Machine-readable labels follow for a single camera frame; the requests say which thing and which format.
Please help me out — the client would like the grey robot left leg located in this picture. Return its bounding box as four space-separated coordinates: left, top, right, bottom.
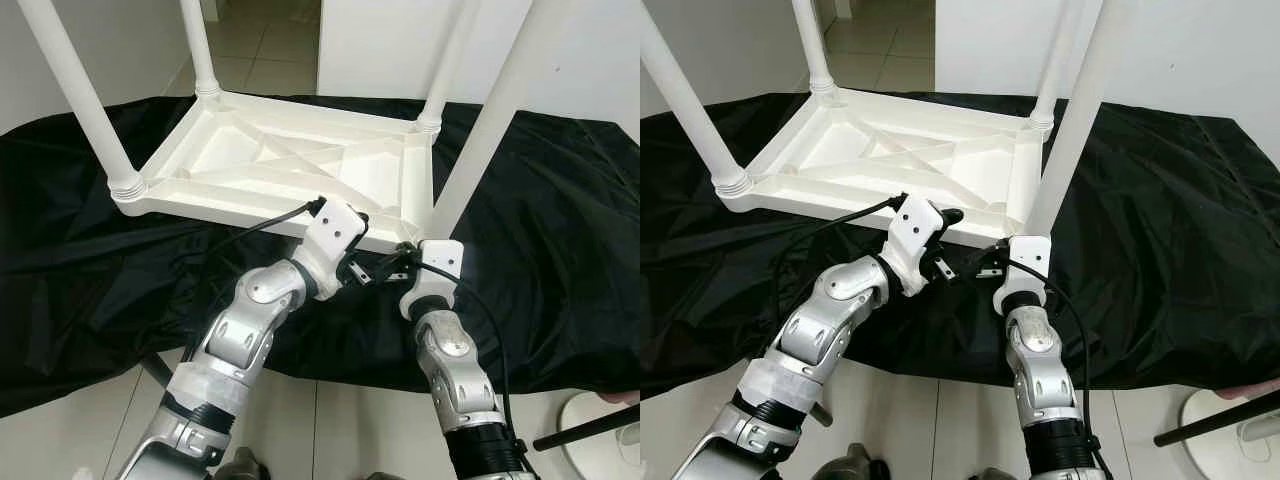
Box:
830 445 892 480

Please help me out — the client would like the black cloth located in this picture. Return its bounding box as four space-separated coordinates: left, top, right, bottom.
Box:
0 95 641 419
640 92 1280 396

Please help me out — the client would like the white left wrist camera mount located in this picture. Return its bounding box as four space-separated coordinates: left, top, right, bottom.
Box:
292 198 370 300
884 195 947 300

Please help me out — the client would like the white round stand base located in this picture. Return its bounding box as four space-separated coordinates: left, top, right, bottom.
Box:
1180 388 1280 476
558 392 641 476

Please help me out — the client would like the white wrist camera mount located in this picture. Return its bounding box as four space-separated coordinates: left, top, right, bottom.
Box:
398 240 467 322
292 198 370 300
995 236 1054 312
884 195 947 300

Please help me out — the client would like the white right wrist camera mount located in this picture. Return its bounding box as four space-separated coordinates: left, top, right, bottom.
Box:
398 240 467 322
995 236 1054 312

